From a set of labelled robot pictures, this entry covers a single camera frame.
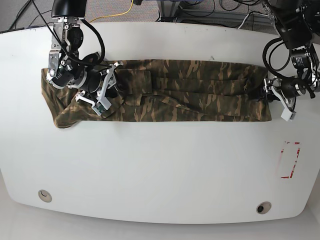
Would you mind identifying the yellow cable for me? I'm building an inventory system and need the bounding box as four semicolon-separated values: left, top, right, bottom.
89;0;133;23

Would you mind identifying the black looped cable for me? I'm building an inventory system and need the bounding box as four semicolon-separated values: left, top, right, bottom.
261;37;293;73

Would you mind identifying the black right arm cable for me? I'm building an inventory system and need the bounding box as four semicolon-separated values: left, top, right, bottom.
74;19;106;68

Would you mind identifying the white cable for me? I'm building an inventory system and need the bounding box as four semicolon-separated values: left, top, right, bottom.
237;12;253;30

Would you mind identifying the red tape rectangle marking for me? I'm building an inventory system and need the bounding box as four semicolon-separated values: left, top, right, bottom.
277;141;301;179

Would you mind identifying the aluminium frame stand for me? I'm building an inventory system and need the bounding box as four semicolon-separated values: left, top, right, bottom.
156;0;195;23

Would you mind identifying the table cable grommet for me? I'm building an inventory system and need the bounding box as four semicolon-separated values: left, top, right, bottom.
256;201;272;215
38;189;52;203

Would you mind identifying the right table cable grommet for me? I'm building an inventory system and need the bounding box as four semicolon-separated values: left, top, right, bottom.
256;201;272;215

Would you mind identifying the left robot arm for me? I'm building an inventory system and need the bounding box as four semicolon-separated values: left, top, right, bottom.
261;0;320;121

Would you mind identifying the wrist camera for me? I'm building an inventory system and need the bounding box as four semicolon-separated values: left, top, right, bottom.
91;98;112;116
281;108;296;122

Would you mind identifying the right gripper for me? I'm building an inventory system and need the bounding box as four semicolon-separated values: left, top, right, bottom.
74;61;127;108

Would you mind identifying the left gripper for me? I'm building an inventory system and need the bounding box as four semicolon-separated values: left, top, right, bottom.
254;76;297;114

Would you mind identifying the camouflage t-shirt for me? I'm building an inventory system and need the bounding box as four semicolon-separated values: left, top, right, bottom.
41;59;272;129

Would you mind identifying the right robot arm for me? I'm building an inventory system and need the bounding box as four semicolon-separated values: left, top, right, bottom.
46;0;128;115

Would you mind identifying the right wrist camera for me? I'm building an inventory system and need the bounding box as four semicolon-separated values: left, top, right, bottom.
91;98;112;116

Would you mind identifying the left table cable grommet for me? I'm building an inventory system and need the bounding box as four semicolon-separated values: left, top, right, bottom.
38;189;52;203

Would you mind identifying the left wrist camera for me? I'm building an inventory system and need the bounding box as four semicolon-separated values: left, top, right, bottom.
281;108;296;122

